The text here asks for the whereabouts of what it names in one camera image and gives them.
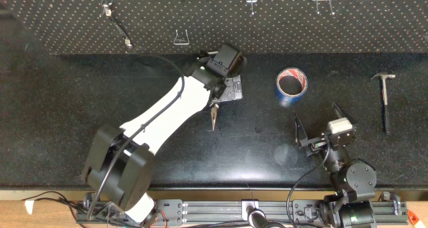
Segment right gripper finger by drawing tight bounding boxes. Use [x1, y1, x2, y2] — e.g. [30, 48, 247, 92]
[294, 112, 309, 146]
[332, 102, 352, 120]

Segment orange plastic piece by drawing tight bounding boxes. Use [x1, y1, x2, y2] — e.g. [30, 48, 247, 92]
[407, 209, 421, 227]

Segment thin black wires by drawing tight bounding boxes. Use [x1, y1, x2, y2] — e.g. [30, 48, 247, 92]
[20, 190, 88, 219]

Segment roll of blue tape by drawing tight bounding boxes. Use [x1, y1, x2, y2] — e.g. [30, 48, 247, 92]
[275, 66, 309, 108]

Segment mounting rail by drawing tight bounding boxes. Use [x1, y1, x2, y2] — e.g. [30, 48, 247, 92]
[76, 191, 410, 228]

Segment hammer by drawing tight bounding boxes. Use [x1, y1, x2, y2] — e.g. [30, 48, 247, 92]
[370, 72, 397, 136]

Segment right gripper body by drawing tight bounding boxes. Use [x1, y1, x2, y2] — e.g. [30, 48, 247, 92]
[298, 127, 358, 156]

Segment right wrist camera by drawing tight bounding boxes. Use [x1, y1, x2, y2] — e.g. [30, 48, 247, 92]
[327, 117, 354, 135]

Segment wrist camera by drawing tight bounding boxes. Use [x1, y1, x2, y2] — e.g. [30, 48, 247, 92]
[213, 74, 245, 104]
[327, 117, 354, 135]

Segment black pegboard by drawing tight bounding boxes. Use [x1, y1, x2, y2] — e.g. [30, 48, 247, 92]
[0, 0, 428, 56]

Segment black cable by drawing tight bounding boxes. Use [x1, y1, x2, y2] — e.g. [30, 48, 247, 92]
[286, 142, 332, 228]
[86, 53, 187, 221]

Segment wrench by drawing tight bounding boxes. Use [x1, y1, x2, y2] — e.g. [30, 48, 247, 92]
[101, 3, 134, 50]

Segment black and white pliers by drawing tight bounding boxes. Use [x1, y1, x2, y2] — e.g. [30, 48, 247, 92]
[208, 102, 221, 132]

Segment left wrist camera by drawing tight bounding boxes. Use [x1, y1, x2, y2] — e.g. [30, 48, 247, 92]
[213, 74, 245, 104]

